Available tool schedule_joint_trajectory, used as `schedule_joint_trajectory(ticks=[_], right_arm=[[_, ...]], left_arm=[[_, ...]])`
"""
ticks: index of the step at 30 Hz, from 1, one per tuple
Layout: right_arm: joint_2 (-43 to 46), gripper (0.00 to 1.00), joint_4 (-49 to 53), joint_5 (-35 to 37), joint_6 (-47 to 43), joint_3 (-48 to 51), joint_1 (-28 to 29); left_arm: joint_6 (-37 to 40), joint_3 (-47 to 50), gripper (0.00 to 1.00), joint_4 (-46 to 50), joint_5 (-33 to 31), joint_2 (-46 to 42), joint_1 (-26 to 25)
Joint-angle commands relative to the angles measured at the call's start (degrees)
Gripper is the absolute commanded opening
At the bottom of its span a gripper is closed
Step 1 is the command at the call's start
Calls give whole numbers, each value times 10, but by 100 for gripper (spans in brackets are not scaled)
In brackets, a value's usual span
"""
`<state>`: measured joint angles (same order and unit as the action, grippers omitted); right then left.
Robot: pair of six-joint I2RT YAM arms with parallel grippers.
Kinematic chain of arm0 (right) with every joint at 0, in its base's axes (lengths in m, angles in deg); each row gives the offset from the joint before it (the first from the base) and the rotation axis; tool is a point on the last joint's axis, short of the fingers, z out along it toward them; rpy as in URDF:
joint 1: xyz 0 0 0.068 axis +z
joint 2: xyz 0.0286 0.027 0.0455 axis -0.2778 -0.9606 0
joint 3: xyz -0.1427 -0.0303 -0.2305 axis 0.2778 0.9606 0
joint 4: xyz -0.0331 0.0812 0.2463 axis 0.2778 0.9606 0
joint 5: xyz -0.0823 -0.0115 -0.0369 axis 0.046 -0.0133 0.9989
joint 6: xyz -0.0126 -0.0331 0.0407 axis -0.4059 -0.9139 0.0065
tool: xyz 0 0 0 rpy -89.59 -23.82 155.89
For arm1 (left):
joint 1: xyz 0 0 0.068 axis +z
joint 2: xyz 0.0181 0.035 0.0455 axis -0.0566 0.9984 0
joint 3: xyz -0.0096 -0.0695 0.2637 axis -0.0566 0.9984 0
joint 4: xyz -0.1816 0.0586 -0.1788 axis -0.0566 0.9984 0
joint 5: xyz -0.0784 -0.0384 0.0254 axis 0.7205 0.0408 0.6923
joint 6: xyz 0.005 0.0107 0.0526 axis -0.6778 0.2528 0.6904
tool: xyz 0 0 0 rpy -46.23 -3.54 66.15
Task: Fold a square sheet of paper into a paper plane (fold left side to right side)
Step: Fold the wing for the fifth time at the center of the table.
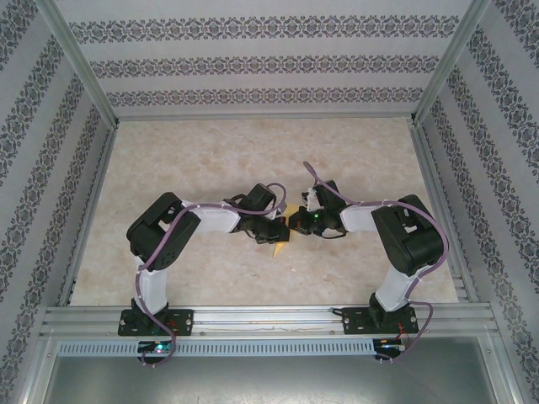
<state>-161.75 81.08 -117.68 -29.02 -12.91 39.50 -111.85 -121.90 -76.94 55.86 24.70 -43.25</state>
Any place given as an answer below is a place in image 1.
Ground yellow paper sheet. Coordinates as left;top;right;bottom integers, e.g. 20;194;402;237
271;204;308;258

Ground grey sheet metal panel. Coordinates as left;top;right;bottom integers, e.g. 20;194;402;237
41;355;517;404

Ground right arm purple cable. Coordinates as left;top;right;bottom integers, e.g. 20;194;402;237
302;160;447;363

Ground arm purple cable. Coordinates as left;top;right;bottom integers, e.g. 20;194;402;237
302;160;447;363
135;181;289;368

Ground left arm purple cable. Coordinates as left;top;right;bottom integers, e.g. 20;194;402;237
135;181;289;368

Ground long aluminium mounting rail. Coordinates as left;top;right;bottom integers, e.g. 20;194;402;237
40;305;496;338

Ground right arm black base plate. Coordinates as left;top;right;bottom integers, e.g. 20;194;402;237
332;306;419;337

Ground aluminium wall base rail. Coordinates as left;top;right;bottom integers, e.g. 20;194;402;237
114;109;418;123

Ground grey slotted cable duct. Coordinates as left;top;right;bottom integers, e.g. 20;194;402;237
56;338;376;357

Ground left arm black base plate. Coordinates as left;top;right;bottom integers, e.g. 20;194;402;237
117;308;195;338

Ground aluminium side rail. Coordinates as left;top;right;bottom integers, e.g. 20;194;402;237
408;121;481;305
56;124;121;307

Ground aluminium frame post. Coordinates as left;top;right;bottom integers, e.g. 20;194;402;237
410;0;493;127
35;0;120;130

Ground aluminium lower frame beam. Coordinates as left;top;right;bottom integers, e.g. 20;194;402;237
479;336;530;404
12;334;58;404

